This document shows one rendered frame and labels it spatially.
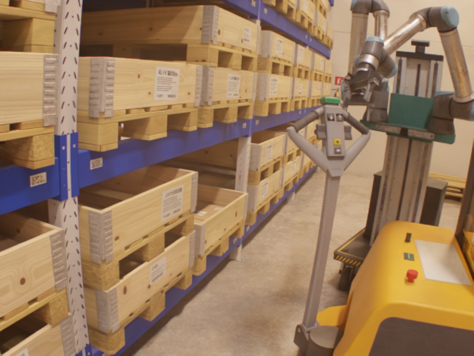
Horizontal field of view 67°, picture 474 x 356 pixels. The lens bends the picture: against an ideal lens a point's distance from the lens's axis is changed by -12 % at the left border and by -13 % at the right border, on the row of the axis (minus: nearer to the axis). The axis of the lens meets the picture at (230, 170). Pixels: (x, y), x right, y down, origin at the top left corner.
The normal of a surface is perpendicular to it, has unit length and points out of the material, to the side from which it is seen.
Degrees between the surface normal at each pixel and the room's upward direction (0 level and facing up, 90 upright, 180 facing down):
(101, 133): 90
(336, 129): 74
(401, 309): 90
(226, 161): 90
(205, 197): 90
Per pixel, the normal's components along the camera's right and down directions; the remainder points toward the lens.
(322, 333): 0.07, -0.97
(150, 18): -0.38, 0.18
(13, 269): 0.92, 0.15
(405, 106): -0.62, 0.14
